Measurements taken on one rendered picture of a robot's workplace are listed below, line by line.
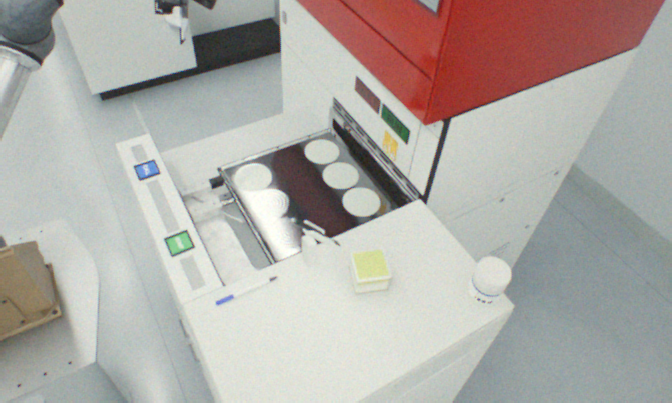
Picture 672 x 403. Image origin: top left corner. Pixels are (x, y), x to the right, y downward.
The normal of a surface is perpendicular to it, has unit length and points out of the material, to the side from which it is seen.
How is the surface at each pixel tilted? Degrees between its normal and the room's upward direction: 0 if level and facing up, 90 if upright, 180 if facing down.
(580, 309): 0
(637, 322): 0
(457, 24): 90
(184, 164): 0
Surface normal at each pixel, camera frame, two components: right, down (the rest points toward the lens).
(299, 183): 0.06, -0.68
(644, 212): -0.86, 0.34
